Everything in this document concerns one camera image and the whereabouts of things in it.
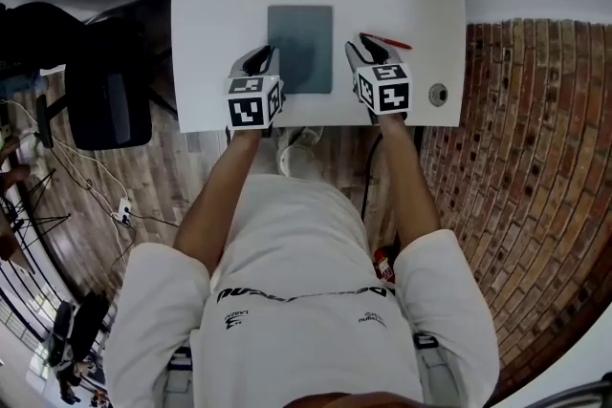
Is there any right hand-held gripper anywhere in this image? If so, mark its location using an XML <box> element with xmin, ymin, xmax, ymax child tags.
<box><xmin>344</xmin><ymin>36</ymin><xmax>412</xmax><ymax>116</ymax></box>

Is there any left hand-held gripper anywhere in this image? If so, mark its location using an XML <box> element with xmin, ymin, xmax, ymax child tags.
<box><xmin>226</xmin><ymin>45</ymin><xmax>286</xmax><ymax>132</ymax></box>

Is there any red pen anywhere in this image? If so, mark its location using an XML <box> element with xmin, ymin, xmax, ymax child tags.
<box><xmin>359</xmin><ymin>32</ymin><xmax>413</xmax><ymax>51</ymax></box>

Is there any grey notebook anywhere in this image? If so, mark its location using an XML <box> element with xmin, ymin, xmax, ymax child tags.
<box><xmin>266</xmin><ymin>4</ymin><xmax>335</xmax><ymax>96</ymax></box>

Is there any person's left forearm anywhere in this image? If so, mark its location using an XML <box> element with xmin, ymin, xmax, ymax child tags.
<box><xmin>172</xmin><ymin>128</ymin><xmax>264</xmax><ymax>276</ymax></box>

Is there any person's right forearm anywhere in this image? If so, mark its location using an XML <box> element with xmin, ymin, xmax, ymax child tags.
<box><xmin>377</xmin><ymin>113</ymin><xmax>441</xmax><ymax>254</ymax></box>

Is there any black office chair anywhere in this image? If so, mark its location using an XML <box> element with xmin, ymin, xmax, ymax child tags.
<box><xmin>0</xmin><ymin>2</ymin><xmax>154</xmax><ymax>152</ymax></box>

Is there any person's white printed shirt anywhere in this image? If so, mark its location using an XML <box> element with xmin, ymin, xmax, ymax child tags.
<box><xmin>102</xmin><ymin>174</ymin><xmax>501</xmax><ymax>408</ymax></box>

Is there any white power strip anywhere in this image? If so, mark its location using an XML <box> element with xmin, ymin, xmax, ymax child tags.
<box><xmin>112</xmin><ymin>198</ymin><xmax>133</xmax><ymax>225</ymax></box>

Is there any red fire extinguisher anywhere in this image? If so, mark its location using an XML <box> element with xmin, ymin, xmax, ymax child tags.
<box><xmin>372</xmin><ymin>246</ymin><xmax>398</xmax><ymax>281</ymax></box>

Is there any black tripod stand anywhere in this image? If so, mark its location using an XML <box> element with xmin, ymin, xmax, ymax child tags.
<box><xmin>9</xmin><ymin>169</ymin><xmax>72</xmax><ymax>249</ymax></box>

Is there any white cable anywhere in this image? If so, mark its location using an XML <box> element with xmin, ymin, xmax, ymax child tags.
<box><xmin>7</xmin><ymin>97</ymin><xmax>130</xmax><ymax>202</ymax></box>

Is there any black floor cable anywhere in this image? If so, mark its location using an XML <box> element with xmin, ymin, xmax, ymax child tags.
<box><xmin>126</xmin><ymin>212</ymin><xmax>183</xmax><ymax>228</ymax></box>

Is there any grey strap with black buckle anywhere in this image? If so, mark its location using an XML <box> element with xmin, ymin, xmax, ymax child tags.
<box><xmin>413</xmin><ymin>332</ymin><xmax>460</xmax><ymax>408</ymax></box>
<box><xmin>166</xmin><ymin>346</ymin><xmax>192</xmax><ymax>408</ymax></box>

